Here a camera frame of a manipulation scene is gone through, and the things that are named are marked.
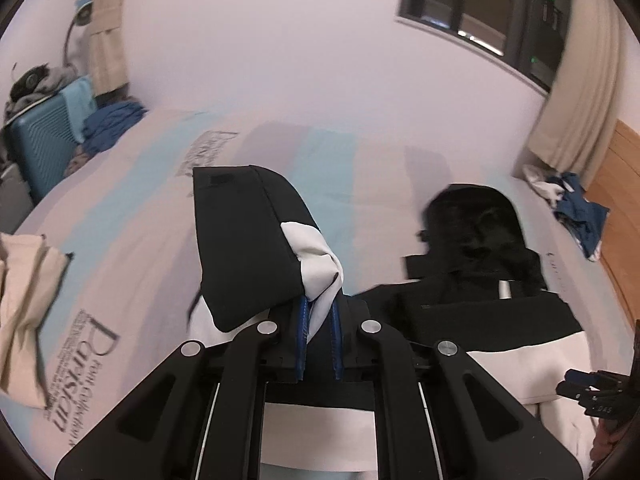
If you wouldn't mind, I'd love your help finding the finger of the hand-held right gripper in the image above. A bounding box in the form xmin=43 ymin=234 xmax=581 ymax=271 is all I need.
xmin=564 ymin=368 xmax=626 ymax=392
xmin=556 ymin=382 xmax=626 ymax=418

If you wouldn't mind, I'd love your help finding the blue desk lamp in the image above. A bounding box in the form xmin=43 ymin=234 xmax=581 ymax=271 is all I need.
xmin=62 ymin=0 xmax=96 ymax=68

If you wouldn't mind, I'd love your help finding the wooden headboard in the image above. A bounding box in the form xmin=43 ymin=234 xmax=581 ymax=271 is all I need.
xmin=584 ymin=119 xmax=640 ymax=328

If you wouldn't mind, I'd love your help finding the blue suitcase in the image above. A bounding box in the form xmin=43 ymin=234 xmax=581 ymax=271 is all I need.
xmin=5 ymin=75 xmax=98 ymax=206

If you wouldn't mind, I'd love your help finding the black and white jacket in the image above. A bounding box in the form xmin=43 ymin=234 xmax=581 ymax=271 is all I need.
xmin=187 ymin=165 xmax=601 ymax=476

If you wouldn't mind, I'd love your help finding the dark framed window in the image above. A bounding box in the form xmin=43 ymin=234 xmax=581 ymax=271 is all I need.
xmin=395 ymin=0 xmax=573 ymax=93

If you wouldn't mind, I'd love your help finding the blue and white clothes pile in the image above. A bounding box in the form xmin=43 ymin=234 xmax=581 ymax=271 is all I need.
xmin=522 ymin=162 xmax=611 ymax=262

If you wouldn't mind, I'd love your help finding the long beige curtain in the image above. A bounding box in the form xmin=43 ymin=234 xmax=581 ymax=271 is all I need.
xmin=524 ymin=0 xmax=625 ymax=186

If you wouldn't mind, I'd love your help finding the grey and black clothes pile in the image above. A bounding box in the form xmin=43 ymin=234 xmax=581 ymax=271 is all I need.
xmin=5 ymin=62 xmax=78 ymax=121

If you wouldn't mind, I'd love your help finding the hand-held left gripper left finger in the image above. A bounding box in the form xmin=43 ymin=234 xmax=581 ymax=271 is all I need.
xmin=54 ymin=295 xmax=313 ymax=480

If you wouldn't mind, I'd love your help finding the beige cloth bag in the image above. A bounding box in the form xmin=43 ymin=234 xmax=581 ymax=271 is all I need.
xmin=0 ymin=232 xmax=73 ymax=411

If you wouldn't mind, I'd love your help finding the striped printed bed sheet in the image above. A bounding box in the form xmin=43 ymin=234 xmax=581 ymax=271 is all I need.
xmin=0 ymin=110 xmax=631 ymax=480

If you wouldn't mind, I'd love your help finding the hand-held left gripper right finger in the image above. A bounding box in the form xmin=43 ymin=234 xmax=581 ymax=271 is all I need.
xmin=330 ymin=295 xmax=586 ymax=480

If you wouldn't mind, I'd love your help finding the dark blue garment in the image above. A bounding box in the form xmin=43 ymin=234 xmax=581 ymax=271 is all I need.
xmin=80 ymin=100 xmax=148 ymax=157

